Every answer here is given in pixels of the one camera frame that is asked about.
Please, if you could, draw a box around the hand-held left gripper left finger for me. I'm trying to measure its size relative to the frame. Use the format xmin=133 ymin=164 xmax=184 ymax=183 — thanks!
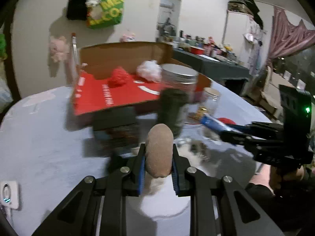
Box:
xmin=31 ymin=144 xmax=146 ymax=236

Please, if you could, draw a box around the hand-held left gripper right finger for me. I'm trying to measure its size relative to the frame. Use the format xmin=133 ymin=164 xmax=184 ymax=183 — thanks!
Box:
xmin=172 ymin=144 xmax=284 ymax=236

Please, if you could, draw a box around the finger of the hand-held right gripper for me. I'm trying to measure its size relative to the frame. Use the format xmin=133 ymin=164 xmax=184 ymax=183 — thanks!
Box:
xmin=219 ymin=130 xmax=283 ymax=148
xmin=228 ymin=122 xmax=283 ymax=134

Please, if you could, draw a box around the beige makeup sponge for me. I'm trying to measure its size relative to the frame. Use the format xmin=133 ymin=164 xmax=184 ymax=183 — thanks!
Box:
xmin=145 ymin=123 xmax=174 ymax=179

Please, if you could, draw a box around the cardboard box with red lining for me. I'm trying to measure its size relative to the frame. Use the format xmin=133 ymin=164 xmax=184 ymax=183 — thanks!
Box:
xmin=69 ymin=42 xmax=212 ymax=117

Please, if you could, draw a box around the person's right forearm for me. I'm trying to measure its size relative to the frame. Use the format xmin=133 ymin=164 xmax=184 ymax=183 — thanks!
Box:
xmin=246 ymin=174 xmax=315 ymax=236

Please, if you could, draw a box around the person's right hand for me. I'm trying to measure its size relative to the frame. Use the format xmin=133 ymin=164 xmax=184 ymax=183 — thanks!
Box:
xmin=269 ymin=166 xmax=306 ymax=195

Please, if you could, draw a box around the beige armchair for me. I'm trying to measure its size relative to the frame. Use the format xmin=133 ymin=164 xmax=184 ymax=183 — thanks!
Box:
xmin=259 ymin=65 xmax=299 ymax=121

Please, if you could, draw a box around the small glass jar gold lid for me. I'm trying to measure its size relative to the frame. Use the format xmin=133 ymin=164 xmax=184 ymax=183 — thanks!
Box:
xmin=200 ymin=88 xmax=221 ymax=118

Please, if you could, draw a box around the black foam block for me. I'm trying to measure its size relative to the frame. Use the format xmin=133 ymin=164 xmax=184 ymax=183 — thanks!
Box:
xmin=92 ymin=107 xmax=141 ymax=150

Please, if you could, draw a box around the glass jar with metal lid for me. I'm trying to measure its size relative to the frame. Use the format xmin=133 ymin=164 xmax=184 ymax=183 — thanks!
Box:
xmin=157 ymin=64 xmax=199 ymax=138

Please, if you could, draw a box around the pink curtain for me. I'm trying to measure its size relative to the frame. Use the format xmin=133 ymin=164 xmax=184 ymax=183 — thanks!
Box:
xmin=267 ymin=6 xmax=315 ymax=59

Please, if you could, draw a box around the table with dark cloth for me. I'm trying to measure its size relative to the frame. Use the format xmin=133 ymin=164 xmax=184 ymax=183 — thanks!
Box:
xmin=172 ymin=47 xmax=250 ymax=96

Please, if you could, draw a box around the row of bottles and toys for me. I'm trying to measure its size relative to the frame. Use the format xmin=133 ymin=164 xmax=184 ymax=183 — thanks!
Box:
xmin=177 ymin=29 xmax=243 ymax=62

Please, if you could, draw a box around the red bowl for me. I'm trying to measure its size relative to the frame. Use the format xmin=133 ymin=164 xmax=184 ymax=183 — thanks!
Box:
xmin=189 ymin=45 xmax=205 ymax=55

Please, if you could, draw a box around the white wardrobe rack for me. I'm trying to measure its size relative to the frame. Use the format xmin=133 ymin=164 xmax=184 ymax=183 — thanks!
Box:
xmin=223 ymin=0 xmax=267 ymax=77

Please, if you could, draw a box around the red knitted ball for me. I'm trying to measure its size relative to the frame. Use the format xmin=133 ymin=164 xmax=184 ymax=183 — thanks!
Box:
xmin=109 ymin=67 xmax=130 ymax=88

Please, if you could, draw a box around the white mesh bath pouf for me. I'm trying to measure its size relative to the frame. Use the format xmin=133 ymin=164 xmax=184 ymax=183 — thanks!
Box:
xmin=136 ymin=60 xmax=163 ymax=83

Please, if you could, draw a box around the dark bag on wardrobe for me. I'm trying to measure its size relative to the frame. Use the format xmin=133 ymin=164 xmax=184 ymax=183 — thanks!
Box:
xmin=228 ymin=0 xmax=264 ymax=30

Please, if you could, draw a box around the pink plush bear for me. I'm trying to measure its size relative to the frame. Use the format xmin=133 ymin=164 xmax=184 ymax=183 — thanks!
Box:
xmin=120 ymin=31 xmax=136 ymax=42

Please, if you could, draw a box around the metal pole with red tip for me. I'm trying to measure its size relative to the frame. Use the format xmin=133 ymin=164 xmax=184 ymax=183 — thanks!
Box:
xmin=70 ymin=32 xmax=80 ymax=79

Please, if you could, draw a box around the pale pink plush toy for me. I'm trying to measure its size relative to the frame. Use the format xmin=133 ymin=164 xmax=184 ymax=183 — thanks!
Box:
xmin=48 ymin=36 xmax=70 ymax=63

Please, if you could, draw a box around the green tote bag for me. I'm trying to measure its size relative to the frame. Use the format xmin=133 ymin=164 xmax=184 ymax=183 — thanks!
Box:
xmin=86 ymin=0 xmax=125 ymax=29

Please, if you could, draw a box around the black bag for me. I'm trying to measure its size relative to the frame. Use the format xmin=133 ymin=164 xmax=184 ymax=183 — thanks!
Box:
xmin=66 ymin=0 xmax=93 ymax=21

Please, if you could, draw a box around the green plush toy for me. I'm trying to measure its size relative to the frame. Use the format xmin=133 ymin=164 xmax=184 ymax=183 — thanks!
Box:
xmin=0 ymin=33 xmax=6 ymax=59

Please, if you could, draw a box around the wall mirror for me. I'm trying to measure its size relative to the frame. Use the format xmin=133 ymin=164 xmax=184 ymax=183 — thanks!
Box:
xmin=156 ymin=0 xmax=184 ymax=42

